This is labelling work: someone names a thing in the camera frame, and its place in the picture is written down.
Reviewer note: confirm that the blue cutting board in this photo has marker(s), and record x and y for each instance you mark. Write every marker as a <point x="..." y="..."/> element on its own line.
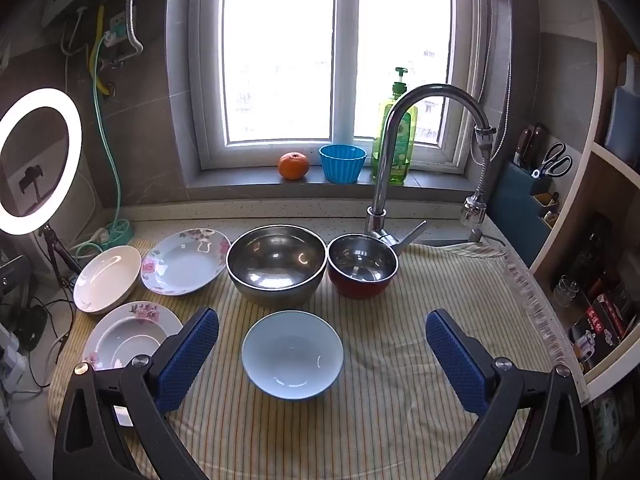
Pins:
<point x="625" y="115"/>

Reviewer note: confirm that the black stand base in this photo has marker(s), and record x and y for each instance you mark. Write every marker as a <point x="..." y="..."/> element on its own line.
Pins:
<point x="27" y="327"/>

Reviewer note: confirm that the green dish soap bottle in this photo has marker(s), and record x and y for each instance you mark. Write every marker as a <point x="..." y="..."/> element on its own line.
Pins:
<point x="397" y="145"/>

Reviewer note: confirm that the red box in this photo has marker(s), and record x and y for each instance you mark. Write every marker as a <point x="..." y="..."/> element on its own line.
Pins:
<point x="607" y="316"/>

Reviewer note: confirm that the yellow pipe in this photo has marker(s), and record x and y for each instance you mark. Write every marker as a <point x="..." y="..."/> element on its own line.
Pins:
<point x="100" y="50"/>

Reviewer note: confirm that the plain white plate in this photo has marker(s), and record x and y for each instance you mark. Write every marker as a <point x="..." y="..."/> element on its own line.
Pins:
<point x="107" y="275"/>

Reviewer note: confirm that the large steel bowl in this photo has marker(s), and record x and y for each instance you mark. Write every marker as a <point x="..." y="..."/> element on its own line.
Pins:
<point x="275" y="260"/>

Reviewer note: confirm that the chrome kitchen faucet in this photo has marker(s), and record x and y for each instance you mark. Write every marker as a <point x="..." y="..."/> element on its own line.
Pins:
<point x="385" y="160"/>

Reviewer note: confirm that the striped yellow cloth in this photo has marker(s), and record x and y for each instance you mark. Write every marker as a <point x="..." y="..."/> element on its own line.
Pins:
<point x="390" y="340"/>

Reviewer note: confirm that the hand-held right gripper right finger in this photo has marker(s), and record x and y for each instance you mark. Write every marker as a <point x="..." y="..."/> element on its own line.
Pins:
<point x="456" y="360"/>

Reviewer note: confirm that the light blue bowl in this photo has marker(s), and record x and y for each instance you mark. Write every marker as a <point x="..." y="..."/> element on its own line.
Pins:
<point x="292" y="355"/>

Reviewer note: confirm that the white power strip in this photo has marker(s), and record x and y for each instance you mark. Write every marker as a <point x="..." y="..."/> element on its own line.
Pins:
<point x="10" y="360"/>

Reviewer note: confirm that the black tripod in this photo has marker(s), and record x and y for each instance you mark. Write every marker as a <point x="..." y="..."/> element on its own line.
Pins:
<point x="51" y="246"/>

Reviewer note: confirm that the dark teal knife block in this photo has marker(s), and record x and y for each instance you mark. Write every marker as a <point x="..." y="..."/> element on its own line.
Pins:
<point x="515" y="210"/>

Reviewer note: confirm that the red steel bowl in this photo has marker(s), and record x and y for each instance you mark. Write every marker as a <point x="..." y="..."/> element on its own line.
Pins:
<point x="362" y="266"/>

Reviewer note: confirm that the floral white plate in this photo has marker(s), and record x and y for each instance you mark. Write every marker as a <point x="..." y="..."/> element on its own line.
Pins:
<point x="185" y="260"/>
<point x="125" y="335"/>

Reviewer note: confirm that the blue ribbed cup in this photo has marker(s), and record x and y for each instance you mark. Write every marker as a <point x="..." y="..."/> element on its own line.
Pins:
<point x="342" y="162"/>

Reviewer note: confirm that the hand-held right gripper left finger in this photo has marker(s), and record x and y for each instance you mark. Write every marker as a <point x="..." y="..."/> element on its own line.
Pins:
<point x="187" y="360"/>

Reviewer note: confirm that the clear drinking glass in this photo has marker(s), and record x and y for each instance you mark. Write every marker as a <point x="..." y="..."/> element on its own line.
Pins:
<point x="566" y="291"/>

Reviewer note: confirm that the wooden shelf unit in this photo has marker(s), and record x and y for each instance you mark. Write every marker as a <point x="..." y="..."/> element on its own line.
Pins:
<point x="597" y="191"/>

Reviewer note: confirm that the dark bottle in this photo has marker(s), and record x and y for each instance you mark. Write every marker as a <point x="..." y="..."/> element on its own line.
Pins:
<point x="592" y="247"/>

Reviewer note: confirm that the black phone holder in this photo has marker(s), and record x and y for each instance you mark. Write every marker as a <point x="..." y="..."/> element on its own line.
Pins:
<point x="32" y="176"/>

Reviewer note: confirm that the orange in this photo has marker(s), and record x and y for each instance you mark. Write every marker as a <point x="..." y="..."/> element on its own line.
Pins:
<point x="293" y="166"/>

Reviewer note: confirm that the black printed box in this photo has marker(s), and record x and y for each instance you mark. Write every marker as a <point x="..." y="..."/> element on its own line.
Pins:
<point x="592" y="345"/>

